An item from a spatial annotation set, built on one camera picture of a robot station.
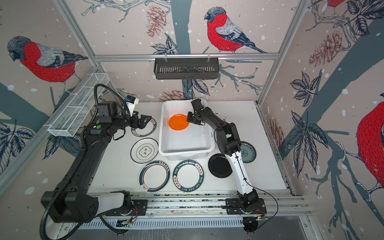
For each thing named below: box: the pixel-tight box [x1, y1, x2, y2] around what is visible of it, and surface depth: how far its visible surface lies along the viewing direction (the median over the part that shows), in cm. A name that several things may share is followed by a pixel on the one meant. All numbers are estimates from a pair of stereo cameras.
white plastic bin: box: [158, 99, 216, 161], surface depth 100 cm
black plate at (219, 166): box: [208, 153, 233, 179], surface depth 87 cm
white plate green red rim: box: [138, 160, 171, 193], surface depth 85 cm
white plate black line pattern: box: [130, 137, 159, 164], surface depth 96 cm
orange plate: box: [168, 114, 189, 131], surface depth 109 cm
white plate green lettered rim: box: [172, 159, 205, 193], surface depth 85 cm
